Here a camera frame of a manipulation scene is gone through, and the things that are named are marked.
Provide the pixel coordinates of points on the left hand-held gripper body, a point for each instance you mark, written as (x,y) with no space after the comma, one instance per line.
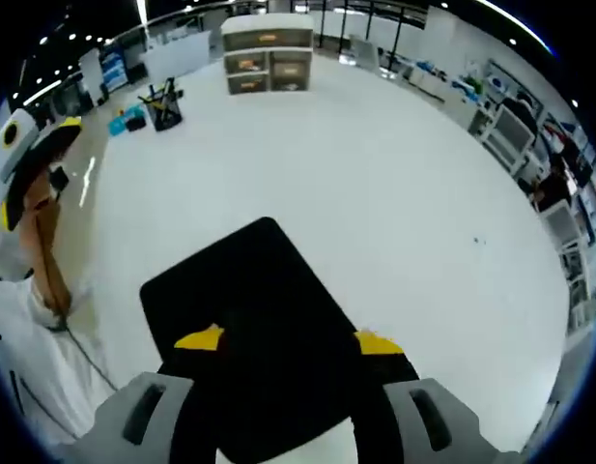
(24,139)

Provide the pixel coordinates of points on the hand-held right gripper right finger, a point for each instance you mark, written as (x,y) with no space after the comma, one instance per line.
(399,382)

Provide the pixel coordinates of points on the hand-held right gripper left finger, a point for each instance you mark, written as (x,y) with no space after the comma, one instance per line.
(172,391)

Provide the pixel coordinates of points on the black mouse pad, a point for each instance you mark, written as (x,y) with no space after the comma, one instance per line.
(259,270)

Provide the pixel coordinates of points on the white desk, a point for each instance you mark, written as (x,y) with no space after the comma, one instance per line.
(375,217)

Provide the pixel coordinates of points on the blue box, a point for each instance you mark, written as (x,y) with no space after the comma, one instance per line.
(118,126)

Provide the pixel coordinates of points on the small black box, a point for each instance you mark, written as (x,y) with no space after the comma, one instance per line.
(135,124)

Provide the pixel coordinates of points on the black mesh pen holder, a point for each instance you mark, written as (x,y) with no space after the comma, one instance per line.
(164,113)

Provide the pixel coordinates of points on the operator in white shirt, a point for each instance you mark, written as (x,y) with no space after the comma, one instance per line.
(27,367)

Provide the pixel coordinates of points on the white board panel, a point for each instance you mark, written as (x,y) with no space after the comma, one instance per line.
(181,55)

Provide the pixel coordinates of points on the white office chair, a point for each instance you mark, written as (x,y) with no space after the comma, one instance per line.
(563,224)
(507,140)

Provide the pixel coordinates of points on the white drawer organizer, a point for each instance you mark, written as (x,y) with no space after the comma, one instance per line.
(288,70)

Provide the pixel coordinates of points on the green potted plant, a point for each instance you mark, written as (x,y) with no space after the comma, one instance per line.
(477,84)

